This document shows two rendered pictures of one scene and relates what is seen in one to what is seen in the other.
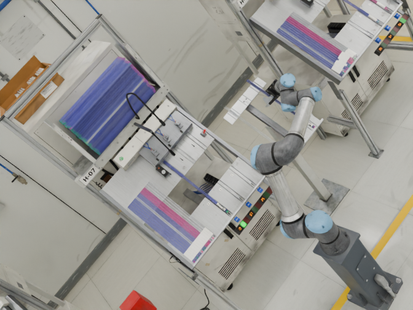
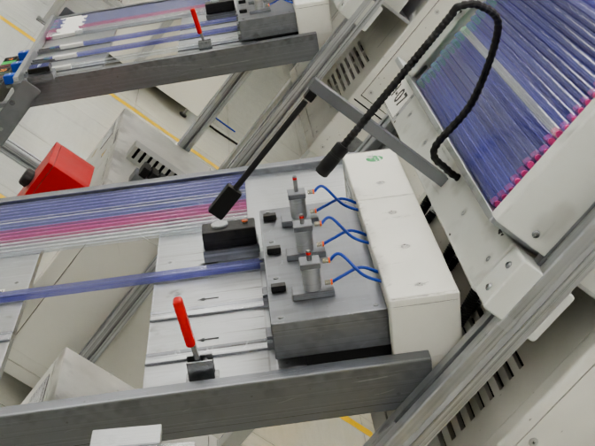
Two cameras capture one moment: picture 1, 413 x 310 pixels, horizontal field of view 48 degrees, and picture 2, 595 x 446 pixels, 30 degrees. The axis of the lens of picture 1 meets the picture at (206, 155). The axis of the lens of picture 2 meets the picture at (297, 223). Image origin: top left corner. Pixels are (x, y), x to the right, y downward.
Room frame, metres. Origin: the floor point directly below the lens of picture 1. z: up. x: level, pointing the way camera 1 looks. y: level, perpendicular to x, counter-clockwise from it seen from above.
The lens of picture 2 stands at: (2.25, -1.24, 1.57)
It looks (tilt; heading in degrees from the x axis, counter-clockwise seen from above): 16 degrees down; 85
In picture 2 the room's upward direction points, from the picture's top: 40 degrees clockwise
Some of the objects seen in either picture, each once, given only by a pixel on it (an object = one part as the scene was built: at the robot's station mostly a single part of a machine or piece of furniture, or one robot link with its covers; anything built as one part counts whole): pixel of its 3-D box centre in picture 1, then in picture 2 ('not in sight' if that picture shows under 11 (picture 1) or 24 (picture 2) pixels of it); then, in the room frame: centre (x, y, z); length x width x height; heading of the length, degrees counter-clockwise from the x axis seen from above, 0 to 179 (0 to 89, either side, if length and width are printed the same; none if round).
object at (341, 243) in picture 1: (331, 237); not in sight; (1.52, -0.17, 0.60); 0.15 x 0.15 x 0.10
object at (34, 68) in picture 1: (43, 77); not in sight; (2.78, 0.38, 1.82); 0.68 x 0.30 x 0.20; 103
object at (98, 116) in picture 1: (109, 105); (551, 82); (2.51, 0.21, 1.52); 0.51 x 0.13 x 0.27; 103
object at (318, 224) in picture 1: (320, 226); not in sight; (1.53, -0.17, 0.72); 0.13 x 0.12 x 0.14; 40
